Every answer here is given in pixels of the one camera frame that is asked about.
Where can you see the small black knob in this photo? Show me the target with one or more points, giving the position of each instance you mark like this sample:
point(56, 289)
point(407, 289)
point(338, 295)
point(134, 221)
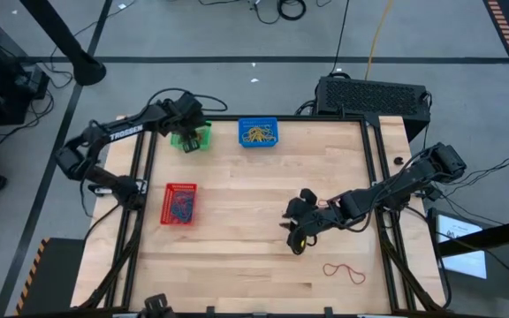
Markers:
point(398, 161)

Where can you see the black table frame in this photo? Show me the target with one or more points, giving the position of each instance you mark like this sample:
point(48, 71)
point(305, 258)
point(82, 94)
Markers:
point(259, 118)

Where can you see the green plastic basket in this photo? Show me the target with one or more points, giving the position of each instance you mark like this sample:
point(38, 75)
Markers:
point(176, 142)

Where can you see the red plastic basket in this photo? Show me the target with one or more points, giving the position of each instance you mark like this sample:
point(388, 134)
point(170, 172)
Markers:
point(164, 221)

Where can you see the black clamp device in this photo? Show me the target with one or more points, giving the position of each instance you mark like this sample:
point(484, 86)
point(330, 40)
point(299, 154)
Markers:
point(157, 307)

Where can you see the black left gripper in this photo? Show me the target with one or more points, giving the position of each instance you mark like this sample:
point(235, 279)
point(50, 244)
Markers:
point(186, 121)

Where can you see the small rubber bands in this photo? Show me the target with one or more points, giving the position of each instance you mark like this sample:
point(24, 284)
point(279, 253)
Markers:
point(259, 139)

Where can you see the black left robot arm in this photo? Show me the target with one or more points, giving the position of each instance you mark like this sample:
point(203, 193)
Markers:
point(122, 132)

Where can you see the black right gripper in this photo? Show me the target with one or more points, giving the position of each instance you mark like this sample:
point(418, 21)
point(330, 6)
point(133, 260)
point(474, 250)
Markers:
point(303, 216)

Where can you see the black computer case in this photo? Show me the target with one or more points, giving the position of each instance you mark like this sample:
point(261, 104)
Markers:
point(369, 99)

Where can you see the black pole stand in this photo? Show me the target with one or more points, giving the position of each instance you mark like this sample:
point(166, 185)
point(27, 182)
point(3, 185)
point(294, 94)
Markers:
point(87, 70)

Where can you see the blue plastic basket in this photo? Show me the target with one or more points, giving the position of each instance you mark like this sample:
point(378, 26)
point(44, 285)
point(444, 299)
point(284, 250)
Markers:
point(242, 142)

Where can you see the black hazard-striped platform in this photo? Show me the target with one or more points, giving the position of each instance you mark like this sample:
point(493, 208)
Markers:
point(60, 274)

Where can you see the yellow rubber band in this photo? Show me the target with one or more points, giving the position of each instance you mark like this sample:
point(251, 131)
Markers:
point(252, 137)
point(261, 138)
point(265, 132)
point(256, 132)

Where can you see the silver arm base bracket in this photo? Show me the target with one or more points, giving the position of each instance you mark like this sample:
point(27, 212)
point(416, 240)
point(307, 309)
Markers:
point(376, 184)
point(104, 190)

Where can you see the white screen monitor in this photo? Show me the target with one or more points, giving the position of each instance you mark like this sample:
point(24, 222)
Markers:
point(462, 247)

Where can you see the black beam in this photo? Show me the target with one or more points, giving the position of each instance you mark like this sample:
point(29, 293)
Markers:
point(493, 234)

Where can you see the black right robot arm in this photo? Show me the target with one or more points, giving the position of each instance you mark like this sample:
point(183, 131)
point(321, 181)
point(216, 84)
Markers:
point(404, 181)

